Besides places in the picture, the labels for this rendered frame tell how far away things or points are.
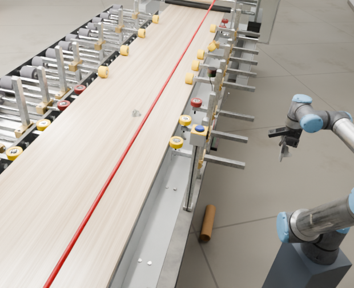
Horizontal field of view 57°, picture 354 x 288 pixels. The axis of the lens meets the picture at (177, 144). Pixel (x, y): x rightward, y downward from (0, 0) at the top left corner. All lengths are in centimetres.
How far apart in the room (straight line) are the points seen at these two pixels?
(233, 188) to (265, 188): 29
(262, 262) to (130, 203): 132
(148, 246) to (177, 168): 62
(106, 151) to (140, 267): 63
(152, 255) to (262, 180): 170
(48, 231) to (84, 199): 21
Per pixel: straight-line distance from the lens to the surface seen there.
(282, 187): 317
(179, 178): 209
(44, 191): 166
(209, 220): 260
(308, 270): 190
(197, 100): 232
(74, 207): 156
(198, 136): 145
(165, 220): 185
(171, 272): 158
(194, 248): 252
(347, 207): 131
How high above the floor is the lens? 205
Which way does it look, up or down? 37 degrees down
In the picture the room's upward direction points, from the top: 6 degrees clockwise
